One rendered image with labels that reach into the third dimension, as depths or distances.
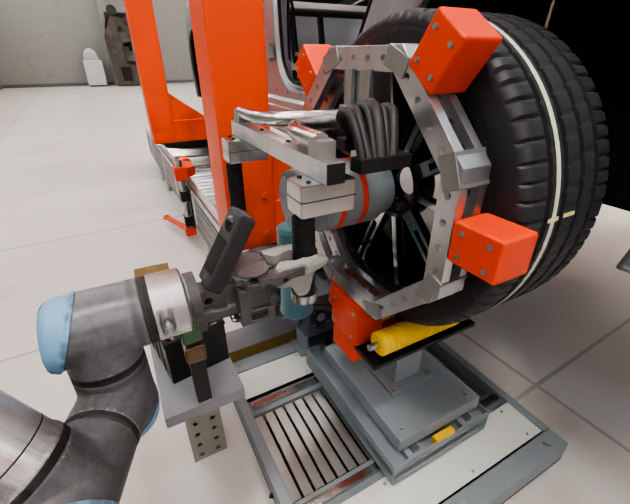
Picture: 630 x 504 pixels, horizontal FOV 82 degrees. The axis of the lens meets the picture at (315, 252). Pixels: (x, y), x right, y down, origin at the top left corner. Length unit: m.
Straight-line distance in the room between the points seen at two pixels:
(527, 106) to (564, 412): 1.22
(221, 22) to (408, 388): 1.13
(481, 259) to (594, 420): 1.17
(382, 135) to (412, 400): 0.83
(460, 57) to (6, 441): 0.66
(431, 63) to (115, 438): 0.63
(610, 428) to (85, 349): 1.57
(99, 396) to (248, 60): 0.89
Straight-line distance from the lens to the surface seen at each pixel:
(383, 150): 0.54
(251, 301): 0.53
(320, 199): 0.52
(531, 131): 0.63
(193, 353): 0.77
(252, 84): 1.14
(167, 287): 0.50
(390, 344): 0.88
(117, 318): 0.49
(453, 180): 0.58
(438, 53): 0.60
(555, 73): 0.74
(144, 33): 3.02
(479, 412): 1.31
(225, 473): 1.31
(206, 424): 1.23
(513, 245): 0.56
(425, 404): 1.17
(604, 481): 1.53
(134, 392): 0.56
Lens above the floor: 1.10
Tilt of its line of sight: 28 degrees down
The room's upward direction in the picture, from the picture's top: straight up
